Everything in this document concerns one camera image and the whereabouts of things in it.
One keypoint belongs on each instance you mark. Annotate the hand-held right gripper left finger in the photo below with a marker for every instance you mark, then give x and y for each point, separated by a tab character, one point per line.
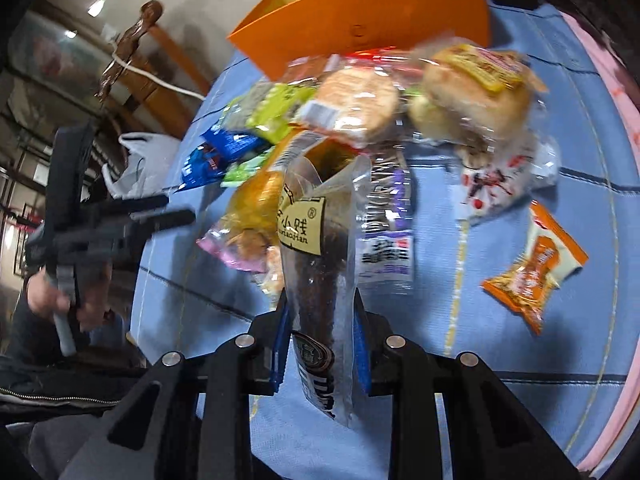
281	355

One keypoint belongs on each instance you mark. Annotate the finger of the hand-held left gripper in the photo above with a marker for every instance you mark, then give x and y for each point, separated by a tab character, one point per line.
135	205
165	221

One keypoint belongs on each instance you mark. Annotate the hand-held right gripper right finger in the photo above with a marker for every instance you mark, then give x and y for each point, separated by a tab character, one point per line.
361	355

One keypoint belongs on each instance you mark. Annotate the blue snack packet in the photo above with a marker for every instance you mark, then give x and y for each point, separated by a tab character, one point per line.
220	152

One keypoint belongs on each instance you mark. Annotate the clear packet of dark snack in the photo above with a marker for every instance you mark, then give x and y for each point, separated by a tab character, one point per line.
320	260

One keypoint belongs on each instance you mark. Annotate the olive green snack packet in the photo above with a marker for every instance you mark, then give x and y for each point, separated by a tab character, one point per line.
270	115

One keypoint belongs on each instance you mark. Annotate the round rice cracker packet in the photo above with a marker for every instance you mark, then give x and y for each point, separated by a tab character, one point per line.
350	100

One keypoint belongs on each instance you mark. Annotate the bun packet with yellow label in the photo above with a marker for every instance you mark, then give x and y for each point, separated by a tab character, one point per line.
470	100

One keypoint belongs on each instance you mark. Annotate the orange cardboard box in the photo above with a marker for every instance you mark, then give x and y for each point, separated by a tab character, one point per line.
350	10

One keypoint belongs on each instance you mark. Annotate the person's left forearm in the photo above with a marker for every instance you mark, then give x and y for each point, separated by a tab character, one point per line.
20	330

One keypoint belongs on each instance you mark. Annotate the person's left hand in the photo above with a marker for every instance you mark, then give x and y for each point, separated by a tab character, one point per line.
42	295

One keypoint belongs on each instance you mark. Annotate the white plastic bag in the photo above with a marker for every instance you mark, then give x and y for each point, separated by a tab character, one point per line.
145	155

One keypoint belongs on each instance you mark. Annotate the yellow pastry packet pink edge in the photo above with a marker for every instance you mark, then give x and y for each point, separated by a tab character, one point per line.
250	210

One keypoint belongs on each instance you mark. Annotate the clear packet with purple label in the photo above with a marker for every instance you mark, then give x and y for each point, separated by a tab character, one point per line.
387	240

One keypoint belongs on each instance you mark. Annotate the framed picture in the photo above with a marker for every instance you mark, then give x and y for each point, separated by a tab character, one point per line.
50	55

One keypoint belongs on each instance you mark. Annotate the carved wooden chair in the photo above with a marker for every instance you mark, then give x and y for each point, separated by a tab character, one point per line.
170	55

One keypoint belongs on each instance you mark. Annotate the dark jacket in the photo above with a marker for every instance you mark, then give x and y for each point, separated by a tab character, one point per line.
60	385

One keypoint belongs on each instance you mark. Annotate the orange and white snack packet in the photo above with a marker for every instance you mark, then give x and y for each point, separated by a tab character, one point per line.
537	265

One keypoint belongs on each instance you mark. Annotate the clear packet with red print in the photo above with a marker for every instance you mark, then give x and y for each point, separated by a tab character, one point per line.
495	180

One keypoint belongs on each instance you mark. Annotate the pink cloth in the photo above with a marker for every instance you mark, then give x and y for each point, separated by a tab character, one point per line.
625	110

